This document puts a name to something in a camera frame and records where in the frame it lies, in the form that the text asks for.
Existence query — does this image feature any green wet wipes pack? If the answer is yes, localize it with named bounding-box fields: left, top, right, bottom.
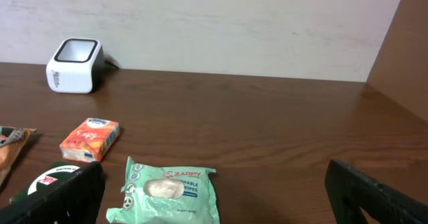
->
left=106, top=157, right=220, bottom=224

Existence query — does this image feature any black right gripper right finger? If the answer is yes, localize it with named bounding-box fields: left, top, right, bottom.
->
left=324, top=160, right=427, bottom=224

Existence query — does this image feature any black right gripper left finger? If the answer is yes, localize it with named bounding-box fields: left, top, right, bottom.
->
left=1, top=161, right=106, bottom=224

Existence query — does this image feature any dark green round-logo packet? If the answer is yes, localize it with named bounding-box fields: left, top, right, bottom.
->
left=9, top=161, right=80, bottom=204

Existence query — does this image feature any white barcode scanner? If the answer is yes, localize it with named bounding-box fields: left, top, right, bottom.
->
left=45, top=37, right=105, bottom=94

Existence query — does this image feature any orange tissue pack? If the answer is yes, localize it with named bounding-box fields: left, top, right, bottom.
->
left=60, top=118, right=120, bottom=162

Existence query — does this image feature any yellow snack bag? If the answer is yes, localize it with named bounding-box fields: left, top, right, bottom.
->
left=0, top=126, right=37, bottom=186

